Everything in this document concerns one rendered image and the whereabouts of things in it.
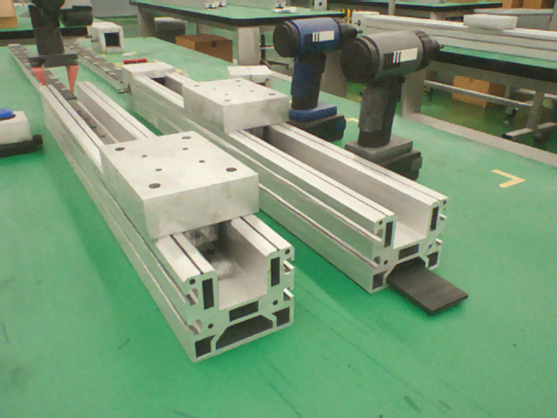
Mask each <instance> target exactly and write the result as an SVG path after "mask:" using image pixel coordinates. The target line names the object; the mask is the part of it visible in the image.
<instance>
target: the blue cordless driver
mask: <svg viewBox="0 0 557 418"><path fill-rule="evenodd" d="M362 33H364V31H363V30H357V28H356V26H355V25H353V24H349V23H347V22H346V21H345V20H344V19H343V18H339V17H318V18H307V19H297V20H287V21H285V22H281V23H279V24H278V25H277V26H276V28H275V30H274V32H273V37H272V41H273V46H274V49H275V51H276V52H277V53H278V54H279V55H280V56H281V57H298V61H296V62H294V63H293V68H292V81H291V89H290V95H292V101H291V105H289V122H285V123H286V124H288V125H291V126H293V127H295V128H297V129H299V130H301V131H304V132H306V133H308V134H310V135H313V136H314V137H316V138H319V139H324V141H326V142H331V141H333V140H337V139H342V138H343V137H344V130H345V129H346V119H345V116H344V115H343V114H341V113H337V106H336V105H335V104H329V103H326V102H323V101H320V100H319V92H320V85H321V77H322V74H323V73H325V56H326V52H331V51H341V50H342V48H343V46H344V44H345V43H346V42H347V41H348V40H349V39H352V38H355V37H357V35H358V34H362Z"/></svg>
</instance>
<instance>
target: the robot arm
mask: <svg viewBox="0 0 557 418"><path fill-rule="evenodd" d="M31 1H32V2H30V3H28V8H29V13H30V20H31V24H32V28H33V32H34V37H35V41H36V45H37V52H33V53H26V57H27V60H28V61H29V64H30V68H31V69H32V71H33V72H34V74H35V75H36V77H37V79H38V80H39V82H40V83H41V85H42V86H45V85H46V86H47V83H46V79H45V75H44V69H43V68H42V65H44V67H45V68H54V67H62V66H65V69H66V74H67V78H68V83H69V88H70V92H72V93H73V94H74V87H75V82H76V79H77V74H78V70H79V64H78V62H77V61H76V60H68V59H79V58H78V54H77V52H76V51H74V50H64V43H63V39H62V33H61V29H60V28H58V27H60V24H59V21H60V23H61V24H63V26H64V28H70V27H83V26H92V25H93V22H94V16H93V7H92V5H91V1H90V0H31Z"/></svg>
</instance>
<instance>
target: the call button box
mask: <svg viewBox="0 0 557 418"><path fill-rule="evenodd" d="M12 113H13V115H11V116H9V117H7V118H0V158H4V157H9V156H15V155H20V154H25V153H32V152H35V151H36V148H35V145H37V144H42V143H43V138H42V136H41V135H40V134H39V135H33V136H32V134H31V130H30V123H29V120H28V119H27V118H26V116H25V114H24V112H23V111H13V112H12Z"/></svg>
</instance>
